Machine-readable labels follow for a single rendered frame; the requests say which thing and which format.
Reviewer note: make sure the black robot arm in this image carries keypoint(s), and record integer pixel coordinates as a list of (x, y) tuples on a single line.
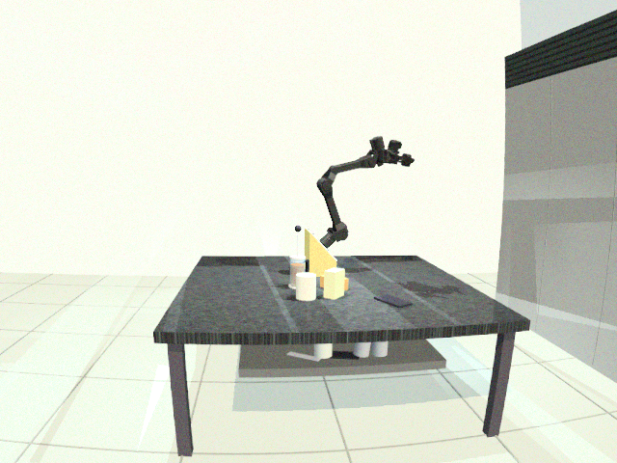
[(339, 231)]

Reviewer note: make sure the grey flat shelf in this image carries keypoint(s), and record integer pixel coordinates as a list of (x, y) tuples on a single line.
[(267, 361)]

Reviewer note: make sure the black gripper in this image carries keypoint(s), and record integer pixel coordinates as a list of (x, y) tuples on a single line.
[(389, 156)]

